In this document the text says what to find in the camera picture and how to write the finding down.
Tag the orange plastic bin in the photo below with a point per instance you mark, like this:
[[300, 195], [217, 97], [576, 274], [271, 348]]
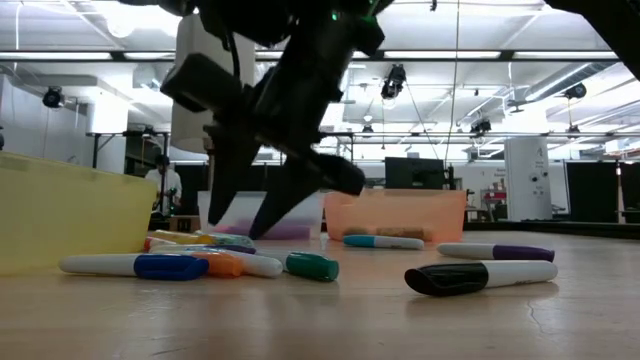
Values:
[[400, 210]]

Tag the purple-capped white marker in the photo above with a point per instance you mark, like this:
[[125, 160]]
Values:
[[520, 253]]

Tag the blue-capped white marker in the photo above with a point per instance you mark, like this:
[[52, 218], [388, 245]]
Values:
[[100, 264]]

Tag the yellow plastic bin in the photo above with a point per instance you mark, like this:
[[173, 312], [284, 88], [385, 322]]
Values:
[[65, 215]]

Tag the small cardboard box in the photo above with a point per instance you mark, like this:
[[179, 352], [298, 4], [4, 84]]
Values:
[[185, 224]]

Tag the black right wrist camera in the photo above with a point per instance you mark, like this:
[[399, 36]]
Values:
[[200, 82]]

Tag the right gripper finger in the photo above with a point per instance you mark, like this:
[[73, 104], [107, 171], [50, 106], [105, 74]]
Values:
[[285, 195], [230, 170]]

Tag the black overhead beam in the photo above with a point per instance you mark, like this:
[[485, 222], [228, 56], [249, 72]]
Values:
[[507, 55]]

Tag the green-capped white marker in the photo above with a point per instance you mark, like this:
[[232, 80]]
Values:
[[312, 266]]

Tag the clear plastic bin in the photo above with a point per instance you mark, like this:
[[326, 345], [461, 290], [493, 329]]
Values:
[[312, 215]]

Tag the teal highlighter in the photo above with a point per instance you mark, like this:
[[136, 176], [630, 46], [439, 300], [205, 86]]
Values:
[[227, 239]]

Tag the person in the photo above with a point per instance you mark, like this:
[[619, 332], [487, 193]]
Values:
[[165, 182]]

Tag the red shelf cart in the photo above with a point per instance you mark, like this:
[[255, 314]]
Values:
[[492, 197]]

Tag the black-capped white marker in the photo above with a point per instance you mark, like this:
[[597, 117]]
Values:
[[450, 279]]

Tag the black hanging camera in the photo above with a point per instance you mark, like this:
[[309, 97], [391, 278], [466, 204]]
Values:
[[394, 82]]

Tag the black partition wall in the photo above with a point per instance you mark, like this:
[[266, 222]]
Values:
[[590, 192], [195, 175]]

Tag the black monitor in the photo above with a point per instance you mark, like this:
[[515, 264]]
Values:
[[415, 174]]

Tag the black metal table frame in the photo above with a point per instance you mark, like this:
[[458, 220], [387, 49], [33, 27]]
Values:
[[550, 229]]

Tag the teal-capped white marker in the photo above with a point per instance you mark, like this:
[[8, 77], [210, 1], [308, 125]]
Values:
[[395, 243]]

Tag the white column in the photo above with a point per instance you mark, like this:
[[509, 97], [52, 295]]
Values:
[[527, 180]]

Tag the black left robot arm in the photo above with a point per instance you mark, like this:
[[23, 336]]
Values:
[[165, 5]]

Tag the orange-capped white marker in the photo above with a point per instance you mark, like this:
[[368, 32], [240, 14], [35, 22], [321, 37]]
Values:
[[222, 265]]

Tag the light-blue-capped white marker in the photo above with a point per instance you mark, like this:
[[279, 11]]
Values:
[[265, 265]]

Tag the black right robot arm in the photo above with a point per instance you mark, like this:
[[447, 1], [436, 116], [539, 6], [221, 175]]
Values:
[[600, 25]]

